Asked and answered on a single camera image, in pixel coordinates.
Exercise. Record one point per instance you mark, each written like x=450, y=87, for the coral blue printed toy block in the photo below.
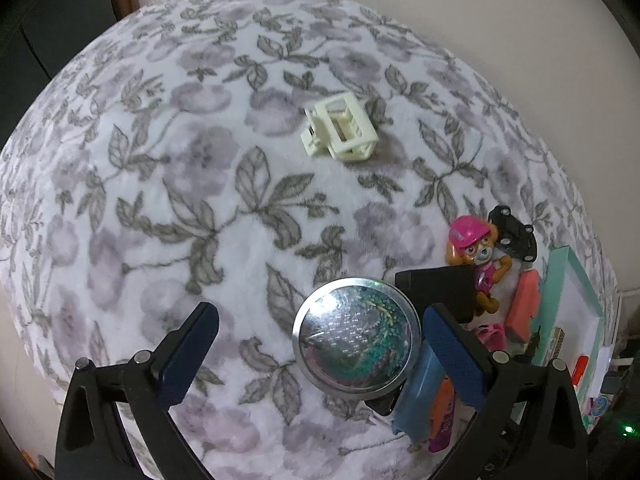
x=417, y=395

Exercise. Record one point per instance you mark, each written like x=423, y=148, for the red marker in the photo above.
x=580, y=369

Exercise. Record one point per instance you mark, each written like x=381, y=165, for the wooden patterned block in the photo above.
x=556, y=342

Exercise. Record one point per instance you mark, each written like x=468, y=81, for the cream hair claw clip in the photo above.
x=311, y=143

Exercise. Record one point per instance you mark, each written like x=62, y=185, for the black rectangular block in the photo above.
x=435, y=287

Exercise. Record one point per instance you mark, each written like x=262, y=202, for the coral blue notched toy block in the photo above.
x=522, y=305

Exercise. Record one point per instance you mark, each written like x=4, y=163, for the white box with teal rim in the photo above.
x=575, y=310

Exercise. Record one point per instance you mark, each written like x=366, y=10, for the dark cabinet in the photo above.
x=50, y=35

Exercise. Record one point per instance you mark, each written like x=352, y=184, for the puppy toy figure pink helmet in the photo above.
x=472, y=246

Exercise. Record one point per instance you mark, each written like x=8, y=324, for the round silver compact mirror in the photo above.
x=350, y=335

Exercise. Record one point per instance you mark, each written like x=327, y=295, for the floral fleece blanket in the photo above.
x=200, y=160

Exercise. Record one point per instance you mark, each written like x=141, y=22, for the black toy car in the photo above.
x=516, y=240

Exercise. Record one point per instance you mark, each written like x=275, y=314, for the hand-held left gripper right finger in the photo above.
x=456, y=360

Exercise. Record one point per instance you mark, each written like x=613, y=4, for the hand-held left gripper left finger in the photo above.
x=187, y=360

